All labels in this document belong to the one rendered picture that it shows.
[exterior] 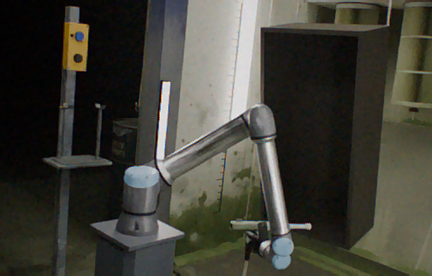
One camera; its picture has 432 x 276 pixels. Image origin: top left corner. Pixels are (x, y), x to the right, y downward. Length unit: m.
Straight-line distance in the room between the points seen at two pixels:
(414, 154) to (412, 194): 0.33
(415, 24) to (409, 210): 1.29
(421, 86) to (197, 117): 1.57
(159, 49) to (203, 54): 0.35
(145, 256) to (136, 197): 0.25
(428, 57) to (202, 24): 1.57
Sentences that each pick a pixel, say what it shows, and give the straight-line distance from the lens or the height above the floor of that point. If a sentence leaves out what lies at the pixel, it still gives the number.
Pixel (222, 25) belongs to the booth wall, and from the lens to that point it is 3.27.
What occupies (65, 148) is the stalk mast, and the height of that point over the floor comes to 0.84.
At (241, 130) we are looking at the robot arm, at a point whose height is 1.12.
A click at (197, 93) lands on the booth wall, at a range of 3.15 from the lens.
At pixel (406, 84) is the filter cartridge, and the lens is 3.61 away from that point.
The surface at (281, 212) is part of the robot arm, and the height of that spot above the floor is 0.79.
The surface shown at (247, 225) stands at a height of 0.58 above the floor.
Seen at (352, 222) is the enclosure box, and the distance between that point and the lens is 2.76.
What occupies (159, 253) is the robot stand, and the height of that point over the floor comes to 0.57.
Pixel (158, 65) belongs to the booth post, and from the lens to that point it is 2.95.
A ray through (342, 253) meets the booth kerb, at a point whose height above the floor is 0.13.
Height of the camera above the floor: 1.40
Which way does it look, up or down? 9 degrees down
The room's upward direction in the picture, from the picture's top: 6 degrees clockwise
